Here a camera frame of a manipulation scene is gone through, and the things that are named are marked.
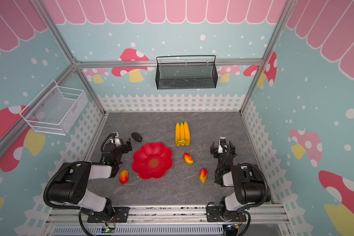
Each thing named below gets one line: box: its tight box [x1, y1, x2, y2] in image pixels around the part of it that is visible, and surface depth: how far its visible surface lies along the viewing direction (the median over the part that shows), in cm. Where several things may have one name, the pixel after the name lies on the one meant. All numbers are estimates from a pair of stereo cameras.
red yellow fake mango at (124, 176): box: [119, 169, 129, 185], surface depth 85 cm
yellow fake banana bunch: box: [175, 121, 191, 147], surface depth 105 cm
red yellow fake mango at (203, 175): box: [199, 168, 208, 184], surface depth 86 cm
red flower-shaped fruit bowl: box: [131, 142, 174, 180], surface depth 96 cm
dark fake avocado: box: [131, 131, 143, 143], surface depth 105 cm
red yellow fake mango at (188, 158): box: [183, 152, 194, 165], surface depth 93 cm
